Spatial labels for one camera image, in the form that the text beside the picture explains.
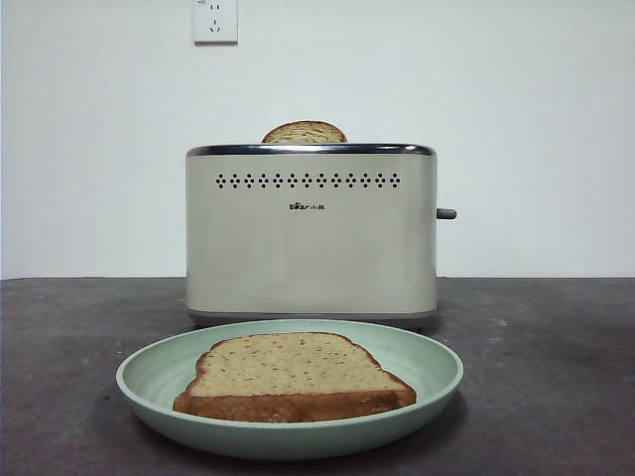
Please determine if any white wall socket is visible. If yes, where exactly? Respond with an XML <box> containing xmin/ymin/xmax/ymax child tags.
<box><xmin>191</xmin><ymin>0</ymin><xmax>239</xmax><ymax>47</ymax></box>

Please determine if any toasted bread slice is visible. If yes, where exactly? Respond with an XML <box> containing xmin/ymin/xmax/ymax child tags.
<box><xmin>261</xmin><ymin>119</ymin><xmax>347</xmax><ymax>145</ymax></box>
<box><xmin>172</xmin><ymin>331</ymin><xmax>418</xmax><ymax>423</ymax></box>

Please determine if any cream toaster with chrome top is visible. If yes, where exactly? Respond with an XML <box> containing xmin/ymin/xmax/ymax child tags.
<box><xmin>184</xmin><ymin>142</ymin><xmax>458</xmax><ymax>332</ymax></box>

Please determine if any pale green round plate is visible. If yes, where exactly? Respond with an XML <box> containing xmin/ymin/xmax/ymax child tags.
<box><xmin>115</xmin><ymin>318</ymin><xmax>464</xmax><ymax>461</ymax></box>

